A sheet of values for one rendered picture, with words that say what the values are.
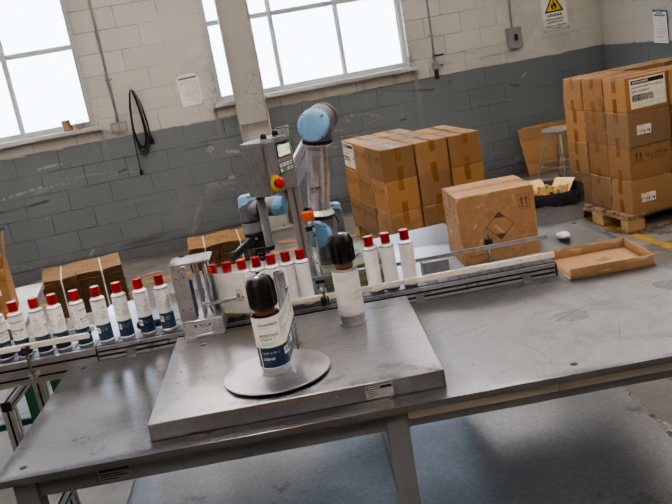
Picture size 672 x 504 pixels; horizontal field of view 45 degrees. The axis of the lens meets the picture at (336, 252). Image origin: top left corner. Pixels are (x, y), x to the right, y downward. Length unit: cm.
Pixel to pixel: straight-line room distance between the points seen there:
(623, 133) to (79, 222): 504
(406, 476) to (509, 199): 128
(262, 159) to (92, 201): 558
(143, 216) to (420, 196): 309
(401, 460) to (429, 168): 432
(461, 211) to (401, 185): 321
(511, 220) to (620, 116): 325
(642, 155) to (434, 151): 151
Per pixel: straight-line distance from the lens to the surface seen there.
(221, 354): 262
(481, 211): 313
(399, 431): 223
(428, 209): 642
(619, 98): 631
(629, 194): 642
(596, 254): 320
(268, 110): 831
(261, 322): 228
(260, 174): 283
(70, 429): 251
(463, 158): 648
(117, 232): 835
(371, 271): 289
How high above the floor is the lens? 177
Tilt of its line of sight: 15 degrees down
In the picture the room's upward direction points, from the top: 10 degrees counter-clockwise
